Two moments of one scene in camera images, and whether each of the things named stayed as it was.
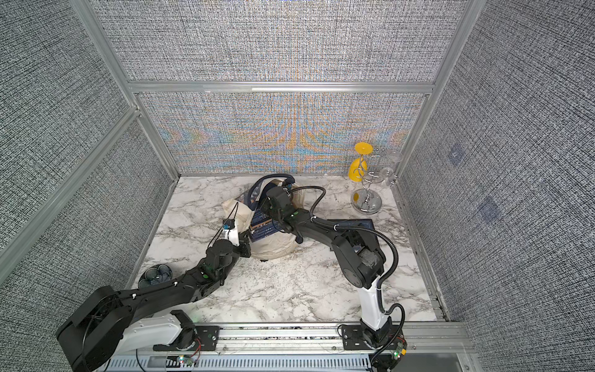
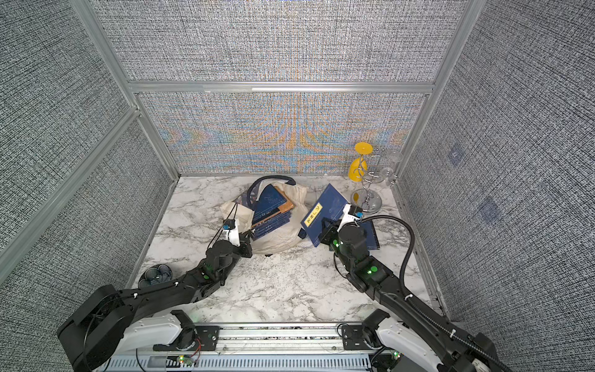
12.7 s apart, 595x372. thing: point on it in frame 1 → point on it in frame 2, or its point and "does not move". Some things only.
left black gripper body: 242,251 does not move
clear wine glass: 387,174 does not move
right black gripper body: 270,211 → 337,240
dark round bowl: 155,275 does not move
